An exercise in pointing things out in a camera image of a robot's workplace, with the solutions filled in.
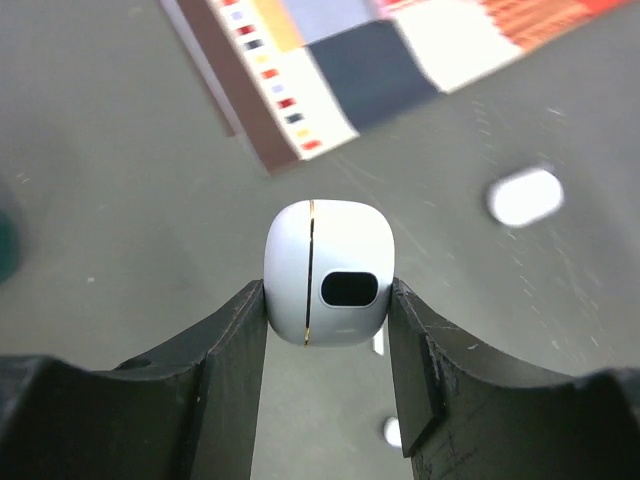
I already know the white earbud upper centre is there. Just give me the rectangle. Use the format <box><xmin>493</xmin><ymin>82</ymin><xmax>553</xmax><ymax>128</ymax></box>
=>
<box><xmin>382</xmin><ymin>416</ymin><xmax>402</xmax><ymax>449</ymax></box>

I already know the colourful patchwork placemat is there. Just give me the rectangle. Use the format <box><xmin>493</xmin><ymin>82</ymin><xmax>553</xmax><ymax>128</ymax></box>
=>
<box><xmin>163</xmin><ymin>1</ymin><xmax>617</xmax><ymax>172</ymax></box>

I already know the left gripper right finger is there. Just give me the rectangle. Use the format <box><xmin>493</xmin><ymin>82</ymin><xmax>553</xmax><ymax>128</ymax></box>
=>
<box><xmin>388</xmin><ymin>280</ymin><xmax>639</xmax><ymax>479</ymax></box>

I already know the small white earbud case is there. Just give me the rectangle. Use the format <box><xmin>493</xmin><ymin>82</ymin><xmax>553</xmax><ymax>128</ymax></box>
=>
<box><xmin>263</xmin><ymin>199</ymin><xmax>395</xmax><ymax>347</ymax></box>

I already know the dark green mug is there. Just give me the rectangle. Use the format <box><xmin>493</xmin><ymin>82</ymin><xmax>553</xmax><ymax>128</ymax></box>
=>
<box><xmin>1</xmin><ymin>179</ymin><xmax>22</xmax><ymax>284</ymax></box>

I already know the white oval charging case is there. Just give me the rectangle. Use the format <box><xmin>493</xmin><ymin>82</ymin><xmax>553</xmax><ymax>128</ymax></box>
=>
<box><xmin>486</xmin><ymin>168</ymin><xmax>565</xmax><ymax>228</ymax></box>

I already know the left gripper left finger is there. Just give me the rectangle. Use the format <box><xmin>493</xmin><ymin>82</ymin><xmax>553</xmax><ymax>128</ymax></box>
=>
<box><xmin>1</xmin><ymin>281</ymin><xmax>267</xmax><ymax>479</ymax></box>

